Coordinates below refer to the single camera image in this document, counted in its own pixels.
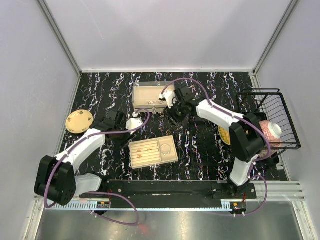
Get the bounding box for beige ring tray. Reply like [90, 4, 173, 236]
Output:
[129, 135, 179, 169]

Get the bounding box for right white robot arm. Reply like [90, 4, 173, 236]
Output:
[159, 85, 268, 199]

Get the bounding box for pearl bracelet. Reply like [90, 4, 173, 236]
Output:
[159, 143, 172, 157]

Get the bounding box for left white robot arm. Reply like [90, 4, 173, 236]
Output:
[34, 111, 143, 206]

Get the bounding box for purple cable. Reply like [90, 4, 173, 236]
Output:
[43, 108, 151, 225]
[159, 78, 272, 216]

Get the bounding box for yellow patterned plate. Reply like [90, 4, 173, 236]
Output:
[65, 109, 94, 134]

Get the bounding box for yellow woven bamboo plate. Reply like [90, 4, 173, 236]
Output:
[218, 126, 231, 146]

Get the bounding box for gold rings in tray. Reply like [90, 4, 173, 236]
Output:
[136, 148, 153, 159]

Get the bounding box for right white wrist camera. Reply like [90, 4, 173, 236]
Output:
[159, 90, 178, 109]

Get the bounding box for white pink patterned bowl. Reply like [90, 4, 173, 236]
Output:
[259, 120, 283, 156]

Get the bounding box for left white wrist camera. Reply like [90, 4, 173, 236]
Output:
[125, 112, 143, 130]

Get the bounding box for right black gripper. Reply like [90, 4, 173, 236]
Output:
[163, 99, 187, 127]

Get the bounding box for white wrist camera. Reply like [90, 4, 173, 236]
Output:
[125, 112, 143, 130]
[159, 90, 178, 109]

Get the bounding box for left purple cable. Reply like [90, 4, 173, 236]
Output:
[43, 108, 151, 225]

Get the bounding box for beige jewelry drawer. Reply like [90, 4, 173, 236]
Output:
[132, 85, 167, 113]

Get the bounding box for black wire dish rack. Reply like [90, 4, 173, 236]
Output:
[236, 88, 301, 151]

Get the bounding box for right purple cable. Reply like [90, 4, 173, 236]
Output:
[159, 78, 272, 216]

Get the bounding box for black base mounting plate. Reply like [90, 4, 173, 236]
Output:
[101, 180, 257, 200]

